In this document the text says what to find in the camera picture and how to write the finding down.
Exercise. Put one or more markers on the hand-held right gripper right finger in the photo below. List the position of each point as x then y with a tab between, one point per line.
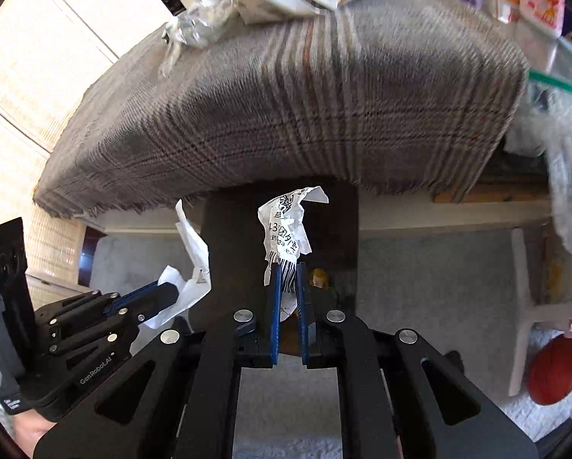
304	318

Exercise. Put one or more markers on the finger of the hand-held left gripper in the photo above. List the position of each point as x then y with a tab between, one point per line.
147	299

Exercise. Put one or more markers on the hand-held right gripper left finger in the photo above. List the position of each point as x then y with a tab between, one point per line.
275	311

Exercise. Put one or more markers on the white paper sheet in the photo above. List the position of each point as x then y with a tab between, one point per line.
195	258

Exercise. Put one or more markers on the printed paper receipt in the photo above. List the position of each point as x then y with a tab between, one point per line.
283	234

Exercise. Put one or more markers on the pile of crumpled trash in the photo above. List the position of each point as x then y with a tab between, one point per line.
204	9

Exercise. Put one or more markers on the small yellow figurine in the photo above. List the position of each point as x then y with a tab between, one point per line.
320	278

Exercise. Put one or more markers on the grey plaid tablecloth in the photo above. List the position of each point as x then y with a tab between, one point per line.
276	114

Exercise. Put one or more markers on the white plastic stand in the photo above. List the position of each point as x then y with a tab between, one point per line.
522	296

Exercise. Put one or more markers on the orange basketball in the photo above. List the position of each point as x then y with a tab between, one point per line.
556	370

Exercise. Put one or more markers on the clear plastic zip bag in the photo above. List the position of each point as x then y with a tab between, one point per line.
568	162

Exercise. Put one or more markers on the folded white paper carton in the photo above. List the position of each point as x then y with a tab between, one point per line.
271	2

